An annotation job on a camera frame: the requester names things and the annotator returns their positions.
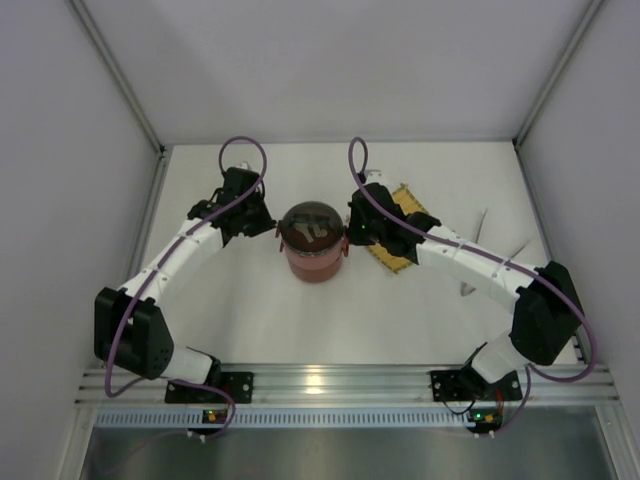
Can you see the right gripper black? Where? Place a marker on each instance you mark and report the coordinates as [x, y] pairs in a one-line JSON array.
[[363, 226]]

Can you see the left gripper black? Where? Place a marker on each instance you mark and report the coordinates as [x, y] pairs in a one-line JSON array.
[[258, 220]]

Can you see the pink lunch box tier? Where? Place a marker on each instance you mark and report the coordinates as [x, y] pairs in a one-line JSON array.
[[314, 261]]

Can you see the grey lunch box lid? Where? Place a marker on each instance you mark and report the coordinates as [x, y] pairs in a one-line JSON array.
[[311, 212]]

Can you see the metal tongs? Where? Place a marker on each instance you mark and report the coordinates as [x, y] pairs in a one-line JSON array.
[[467, 289]]

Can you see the beige spoon handle piece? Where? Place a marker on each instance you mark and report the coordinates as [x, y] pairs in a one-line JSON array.
[[318, 232]]

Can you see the beige spoon head piece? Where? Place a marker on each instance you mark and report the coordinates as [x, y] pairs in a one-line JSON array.
[[303, 228]]

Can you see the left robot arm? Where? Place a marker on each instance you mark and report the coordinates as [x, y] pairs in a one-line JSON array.
[[130, 329]]

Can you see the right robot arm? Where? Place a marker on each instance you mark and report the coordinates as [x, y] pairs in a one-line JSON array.
[[541, 300]]

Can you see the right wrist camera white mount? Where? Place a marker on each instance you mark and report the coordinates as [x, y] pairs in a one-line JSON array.
[[378, 177]]

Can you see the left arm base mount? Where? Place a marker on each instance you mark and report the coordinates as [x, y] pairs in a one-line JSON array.
[[237, 385]]

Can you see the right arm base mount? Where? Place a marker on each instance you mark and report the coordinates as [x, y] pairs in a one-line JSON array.
[[466, 385]]

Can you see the perforated cable duct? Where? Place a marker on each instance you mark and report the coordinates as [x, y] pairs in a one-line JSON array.
[[280, 418]]

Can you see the aluminium mounting rail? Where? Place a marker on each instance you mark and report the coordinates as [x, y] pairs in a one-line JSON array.
[[289, 385]]

